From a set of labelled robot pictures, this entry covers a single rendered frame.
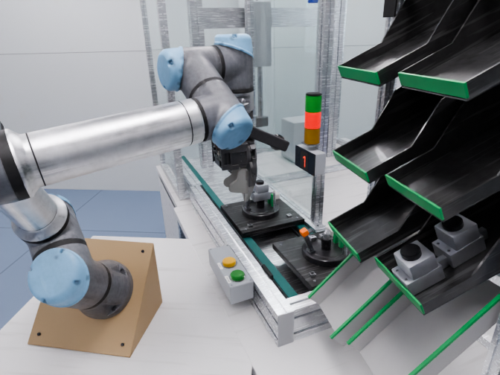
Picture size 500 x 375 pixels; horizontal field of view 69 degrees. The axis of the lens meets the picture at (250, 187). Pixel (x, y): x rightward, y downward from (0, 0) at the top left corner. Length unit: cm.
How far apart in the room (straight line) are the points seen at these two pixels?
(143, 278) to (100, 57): 321
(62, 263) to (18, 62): 375
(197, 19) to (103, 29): 218
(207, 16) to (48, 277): 140
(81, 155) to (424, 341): 65
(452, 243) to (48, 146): 61
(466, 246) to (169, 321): 76
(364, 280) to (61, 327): 77
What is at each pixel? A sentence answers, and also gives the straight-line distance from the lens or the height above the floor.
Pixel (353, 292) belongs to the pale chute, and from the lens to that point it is 87.
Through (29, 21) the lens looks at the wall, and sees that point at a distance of 438.
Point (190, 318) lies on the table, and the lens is 109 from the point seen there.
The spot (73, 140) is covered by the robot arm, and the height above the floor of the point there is 146.
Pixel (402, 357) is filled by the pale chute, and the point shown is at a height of 104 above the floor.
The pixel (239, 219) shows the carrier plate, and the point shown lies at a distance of 132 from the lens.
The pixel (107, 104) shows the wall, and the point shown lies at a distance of 409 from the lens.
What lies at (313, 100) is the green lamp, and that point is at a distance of 113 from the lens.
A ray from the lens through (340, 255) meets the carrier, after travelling 110.
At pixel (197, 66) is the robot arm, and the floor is 154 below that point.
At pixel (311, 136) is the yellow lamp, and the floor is 129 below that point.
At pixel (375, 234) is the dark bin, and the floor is 122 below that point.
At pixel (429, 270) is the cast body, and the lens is 64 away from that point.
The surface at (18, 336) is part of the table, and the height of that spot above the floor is 86.
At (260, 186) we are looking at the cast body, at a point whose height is 108.
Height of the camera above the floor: 159
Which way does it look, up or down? 23 degrees down
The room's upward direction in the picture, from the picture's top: 2 degrees counter-clockwise
